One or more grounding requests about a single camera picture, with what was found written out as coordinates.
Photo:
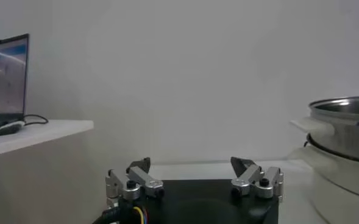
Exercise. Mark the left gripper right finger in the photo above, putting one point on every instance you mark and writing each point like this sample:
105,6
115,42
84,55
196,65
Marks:
252,176

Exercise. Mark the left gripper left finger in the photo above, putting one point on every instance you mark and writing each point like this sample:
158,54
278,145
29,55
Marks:
142,179

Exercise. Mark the black laptop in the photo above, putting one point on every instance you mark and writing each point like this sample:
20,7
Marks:
5,79

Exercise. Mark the white side table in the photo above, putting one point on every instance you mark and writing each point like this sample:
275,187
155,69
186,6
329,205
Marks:
39,134

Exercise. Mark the black white adapter dongle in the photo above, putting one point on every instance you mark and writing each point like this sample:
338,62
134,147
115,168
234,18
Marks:
8,129

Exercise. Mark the white electric cooker pot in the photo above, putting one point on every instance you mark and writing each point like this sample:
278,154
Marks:
343,188

